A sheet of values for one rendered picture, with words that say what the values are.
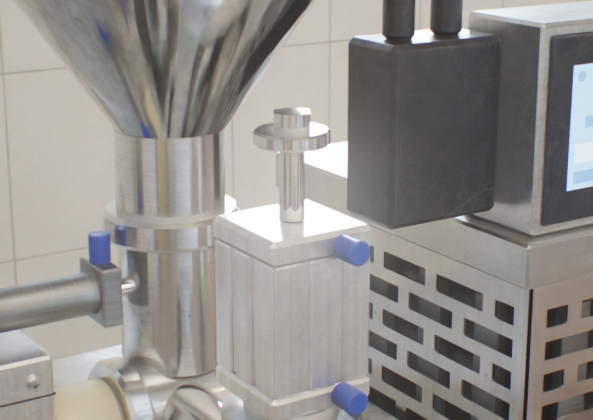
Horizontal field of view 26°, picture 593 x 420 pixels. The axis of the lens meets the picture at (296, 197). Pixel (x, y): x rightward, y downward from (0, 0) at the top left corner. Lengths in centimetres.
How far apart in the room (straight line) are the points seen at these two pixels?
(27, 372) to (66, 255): 157
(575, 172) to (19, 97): 147
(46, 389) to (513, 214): 26
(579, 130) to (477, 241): 8
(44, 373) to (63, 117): 152
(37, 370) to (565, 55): 30
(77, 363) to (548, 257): 35
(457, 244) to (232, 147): 156
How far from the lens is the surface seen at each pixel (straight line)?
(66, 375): 85
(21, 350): 59
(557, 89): 65
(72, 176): 211
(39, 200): 210
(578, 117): 67
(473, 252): 69
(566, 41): 65
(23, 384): 58
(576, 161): 67
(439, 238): 71
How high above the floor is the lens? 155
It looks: 15 degrees down
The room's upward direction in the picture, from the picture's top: straight up
